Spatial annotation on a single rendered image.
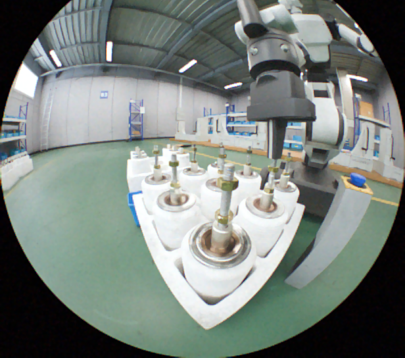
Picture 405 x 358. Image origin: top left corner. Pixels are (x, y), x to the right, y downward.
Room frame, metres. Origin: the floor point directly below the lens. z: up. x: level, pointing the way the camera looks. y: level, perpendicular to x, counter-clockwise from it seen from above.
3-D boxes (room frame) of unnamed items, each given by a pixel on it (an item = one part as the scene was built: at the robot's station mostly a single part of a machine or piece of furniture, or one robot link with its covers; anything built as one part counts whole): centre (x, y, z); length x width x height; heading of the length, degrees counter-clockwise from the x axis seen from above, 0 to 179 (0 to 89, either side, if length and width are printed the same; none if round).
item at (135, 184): (0.70, 0.29, 0.09); 0.39 x 0.39 x 0.18; 35
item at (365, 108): (1.44, -5.38, 1.70); 0.72 x 0.58 x 0.50; 43
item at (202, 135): (4.29, 0.41, 0.45); 1.61 x 0.57 x 0.74; 40
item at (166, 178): (0.28, 0.12, 0.25); 0.08 x 0.08 x 0.01
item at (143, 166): (0.54, 0.32, 0.16); 0.10 x 0.10 x 0.18
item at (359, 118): (1.06, -5.69, 1.10); 1.89 x 0.64 x 2.20; 40
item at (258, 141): (2.72, -0.89, 0.45); 1.45 x 0.57 x 0.74; 40
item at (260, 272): (0.26, -0.05, 0.09); 0.39 x 0.39 x 0.18; 37
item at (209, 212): (0.26, -0.05, 0.16); 0.10 x 0.10 x 0.18
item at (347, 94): (2.64, -6.31, 2.00); 0.58 x 0.58 x 4.00; 40
